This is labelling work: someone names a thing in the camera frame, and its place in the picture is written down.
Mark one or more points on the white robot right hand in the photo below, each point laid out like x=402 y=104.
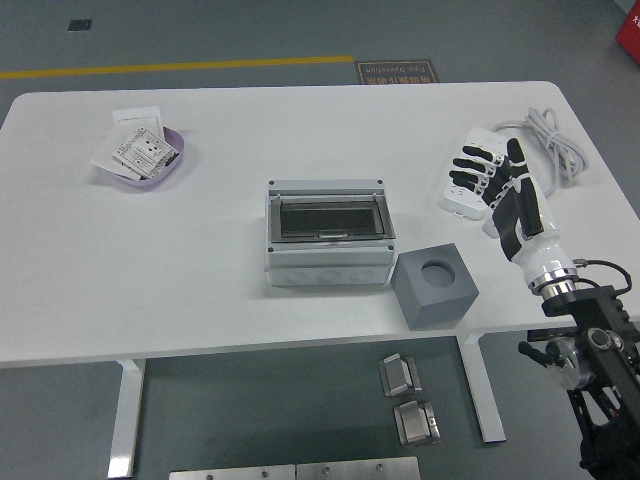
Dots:
x=520 y=215

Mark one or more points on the grey box with clear lid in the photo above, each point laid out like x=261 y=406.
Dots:
x=327 y=250

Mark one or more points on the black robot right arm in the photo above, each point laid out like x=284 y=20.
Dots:
x=590 y=340

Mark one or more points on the grey cube with round hole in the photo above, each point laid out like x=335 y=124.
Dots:
x=432 y=300

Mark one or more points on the white power strip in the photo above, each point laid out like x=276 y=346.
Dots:
x=462 y=200

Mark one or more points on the black table control panel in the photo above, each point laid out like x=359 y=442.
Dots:
x=550 y=334

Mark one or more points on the white table leg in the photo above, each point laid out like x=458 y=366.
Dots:
x=480 y=390
x=126 y=415

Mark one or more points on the brown floor sign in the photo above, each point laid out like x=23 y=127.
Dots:
x=397 y=72

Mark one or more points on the silver metal block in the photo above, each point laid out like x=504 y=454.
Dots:
x=396 y=375
x=416 y=425

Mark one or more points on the red object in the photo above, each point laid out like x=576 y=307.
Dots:
x=630 y=32

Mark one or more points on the grey metal plate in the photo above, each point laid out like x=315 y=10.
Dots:
x=230 y=474
x=357 y=470

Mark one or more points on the yellow floor tape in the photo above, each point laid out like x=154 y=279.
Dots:
x=200 y=64

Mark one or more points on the purple plastic tray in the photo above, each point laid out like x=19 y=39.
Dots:
x=145 y=180

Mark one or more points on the white printed socket panel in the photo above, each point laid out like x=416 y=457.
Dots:
x=142 y=149

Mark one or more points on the white flat panel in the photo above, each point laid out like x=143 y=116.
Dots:
x=105 y=152

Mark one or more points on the black floor hatch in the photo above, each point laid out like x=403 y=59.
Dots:
x=80 y=25

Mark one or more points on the white blank switch plate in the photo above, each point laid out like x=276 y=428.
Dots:
x=137 y=119

